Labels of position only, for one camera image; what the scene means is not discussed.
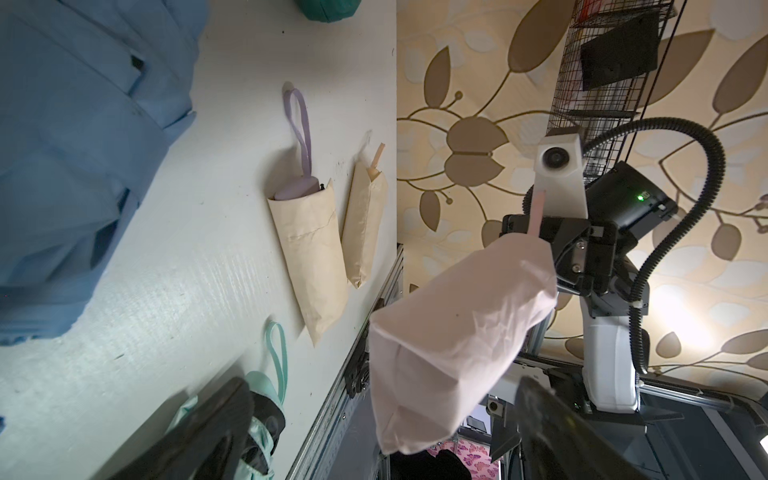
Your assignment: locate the cream sleeved umbrella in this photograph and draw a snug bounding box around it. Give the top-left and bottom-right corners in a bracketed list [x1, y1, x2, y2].
[268, 88, 348, 345]
[341, 143, 388, 289]

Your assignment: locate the pink sleeved umbrella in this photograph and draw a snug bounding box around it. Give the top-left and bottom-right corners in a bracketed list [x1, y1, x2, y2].
[368, 234, 557, 454]

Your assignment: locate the blue umbrella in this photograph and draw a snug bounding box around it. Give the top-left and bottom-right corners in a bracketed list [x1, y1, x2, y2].
[1, 1, 208, 346]

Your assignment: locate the green plastic tool case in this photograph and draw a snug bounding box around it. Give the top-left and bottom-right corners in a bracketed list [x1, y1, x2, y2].
[295, 0, 361, 23]

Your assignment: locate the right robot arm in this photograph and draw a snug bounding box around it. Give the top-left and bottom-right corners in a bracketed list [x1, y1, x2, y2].
[532, 162, 678, 414]

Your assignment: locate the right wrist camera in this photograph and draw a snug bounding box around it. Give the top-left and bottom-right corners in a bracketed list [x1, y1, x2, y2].
[533, 129, 588, 219]

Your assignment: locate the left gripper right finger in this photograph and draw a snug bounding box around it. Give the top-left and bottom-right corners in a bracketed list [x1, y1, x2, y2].
[514, 377, 645, 480]

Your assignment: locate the mint green umbrella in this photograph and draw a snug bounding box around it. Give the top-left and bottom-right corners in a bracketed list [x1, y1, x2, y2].
[164, 320, 290, 480]

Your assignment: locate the right wire basket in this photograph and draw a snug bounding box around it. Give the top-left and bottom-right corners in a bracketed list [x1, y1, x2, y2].
[545, 0, 690, 187]

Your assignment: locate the tool in right basket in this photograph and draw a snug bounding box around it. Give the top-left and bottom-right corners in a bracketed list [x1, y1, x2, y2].
[580, 11, 660, 91]

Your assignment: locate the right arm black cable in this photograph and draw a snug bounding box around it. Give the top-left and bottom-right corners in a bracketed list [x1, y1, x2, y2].
[521, 116, 727, 376]

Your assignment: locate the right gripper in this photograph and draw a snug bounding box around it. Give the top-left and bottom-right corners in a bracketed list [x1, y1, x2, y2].
[500, 163, 678, 300]

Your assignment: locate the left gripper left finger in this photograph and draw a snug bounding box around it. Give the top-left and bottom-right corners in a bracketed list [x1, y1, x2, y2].
[113, 378, 253, 479]

